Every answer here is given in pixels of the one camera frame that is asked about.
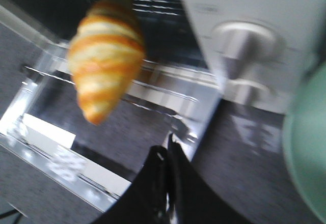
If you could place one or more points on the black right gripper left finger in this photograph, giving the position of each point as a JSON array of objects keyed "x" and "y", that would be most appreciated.
[{"x": 145, "y": 200}]

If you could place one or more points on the golden striped croissant bread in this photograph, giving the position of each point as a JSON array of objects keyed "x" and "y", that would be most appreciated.
[{"x": 104, "y": 56}]

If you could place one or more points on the white glass oven door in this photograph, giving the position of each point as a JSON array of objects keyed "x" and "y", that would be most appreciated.
[{"x": 61, "y": 155}]

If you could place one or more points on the white Toshiba toaster oven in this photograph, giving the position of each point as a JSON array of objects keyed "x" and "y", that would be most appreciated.
[{"x": 268, "y": 85}]

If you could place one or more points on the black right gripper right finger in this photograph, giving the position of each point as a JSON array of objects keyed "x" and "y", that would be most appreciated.
[{"x": 192, "y": 199}]

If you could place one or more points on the lower white timer knob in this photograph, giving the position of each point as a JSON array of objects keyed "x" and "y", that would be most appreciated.
[{"x": 240, "y": 43}]

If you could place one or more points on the light green ceramic plate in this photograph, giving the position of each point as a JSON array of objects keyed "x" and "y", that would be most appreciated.
[{"x": 304, "y": 142}]

